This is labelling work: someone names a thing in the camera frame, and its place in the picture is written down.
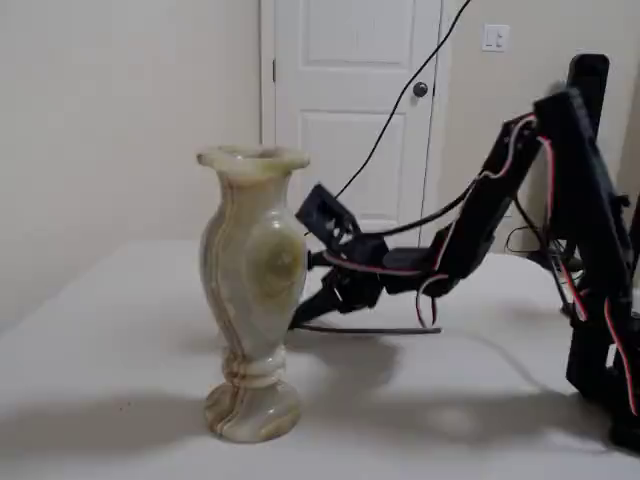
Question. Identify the onyx marble vase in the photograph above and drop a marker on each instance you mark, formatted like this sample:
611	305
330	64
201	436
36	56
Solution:
250	280

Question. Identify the red artificial rose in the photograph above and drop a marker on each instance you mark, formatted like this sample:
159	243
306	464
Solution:
370	330

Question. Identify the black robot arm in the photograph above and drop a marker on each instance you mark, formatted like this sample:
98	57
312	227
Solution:
480	235

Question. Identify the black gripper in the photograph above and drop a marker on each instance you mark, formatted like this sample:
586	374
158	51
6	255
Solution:
345	292

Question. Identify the door hinge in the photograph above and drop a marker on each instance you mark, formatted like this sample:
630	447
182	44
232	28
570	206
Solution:
274	70

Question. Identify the dark round door knob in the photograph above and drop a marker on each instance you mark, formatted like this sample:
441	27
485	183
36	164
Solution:
420	89

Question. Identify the white light switch plate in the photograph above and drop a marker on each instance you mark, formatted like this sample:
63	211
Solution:
495	38

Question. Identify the black tower fan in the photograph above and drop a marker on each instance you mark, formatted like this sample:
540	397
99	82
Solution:
592	75

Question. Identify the white panel door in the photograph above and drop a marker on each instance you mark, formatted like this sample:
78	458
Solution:
350	125

